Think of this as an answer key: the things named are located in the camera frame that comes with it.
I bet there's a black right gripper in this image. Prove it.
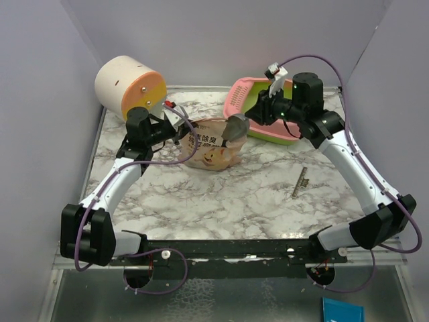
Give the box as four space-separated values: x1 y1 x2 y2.
245 85 304 126

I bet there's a metal litter scoop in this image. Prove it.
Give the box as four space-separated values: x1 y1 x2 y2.
221 113 250 148

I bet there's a cat litter paper bag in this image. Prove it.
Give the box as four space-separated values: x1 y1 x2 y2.
178 117 247 171

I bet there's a metal ruler bag clip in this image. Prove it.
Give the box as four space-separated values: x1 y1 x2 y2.
291 167 309 199

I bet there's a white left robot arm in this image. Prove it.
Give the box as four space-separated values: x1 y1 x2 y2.
60 101 194 272

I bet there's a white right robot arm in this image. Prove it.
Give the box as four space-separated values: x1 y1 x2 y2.
245 67 416 262

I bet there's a pink green litter box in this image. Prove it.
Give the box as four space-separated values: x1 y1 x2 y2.
223 77 300 145

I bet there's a cream round cat scratcher drum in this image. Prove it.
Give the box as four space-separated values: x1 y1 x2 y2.
95 56 167 120

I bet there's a blue card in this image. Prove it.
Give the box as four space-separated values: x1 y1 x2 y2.
322 298 365 322

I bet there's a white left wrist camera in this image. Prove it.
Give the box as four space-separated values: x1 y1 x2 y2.
163 101 188 129

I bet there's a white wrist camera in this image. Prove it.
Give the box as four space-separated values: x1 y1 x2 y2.
265 62 288 97
163 101 188 129

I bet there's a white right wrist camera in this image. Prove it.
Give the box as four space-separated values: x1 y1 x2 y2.
265 62 288 97

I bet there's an aluminium extrusion frame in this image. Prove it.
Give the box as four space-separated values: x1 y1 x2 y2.
60 233 407 266

